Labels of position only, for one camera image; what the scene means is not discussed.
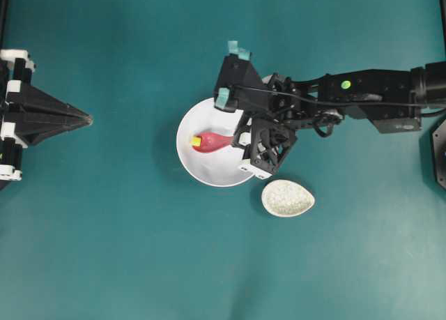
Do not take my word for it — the black white left-arm gripper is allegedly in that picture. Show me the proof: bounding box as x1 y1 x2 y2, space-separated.
1 49 93 190

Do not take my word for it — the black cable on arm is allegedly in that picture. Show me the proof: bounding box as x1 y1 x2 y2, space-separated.
228 84 443 118

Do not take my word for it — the speckled egg-shaped dish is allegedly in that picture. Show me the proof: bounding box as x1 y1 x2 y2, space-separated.
261 179 316 218

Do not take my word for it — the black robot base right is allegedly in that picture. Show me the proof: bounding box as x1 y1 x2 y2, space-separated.
431 119 446 189

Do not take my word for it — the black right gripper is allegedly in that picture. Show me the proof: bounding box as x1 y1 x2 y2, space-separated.
213 40 320 180

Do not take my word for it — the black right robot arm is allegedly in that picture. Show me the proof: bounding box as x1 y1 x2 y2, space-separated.
214 40 445 137

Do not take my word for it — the white round bowl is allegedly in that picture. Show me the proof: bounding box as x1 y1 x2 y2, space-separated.
176 98 254 187

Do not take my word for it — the red plastic spoon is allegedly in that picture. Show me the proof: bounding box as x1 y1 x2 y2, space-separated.
191 132 233 153

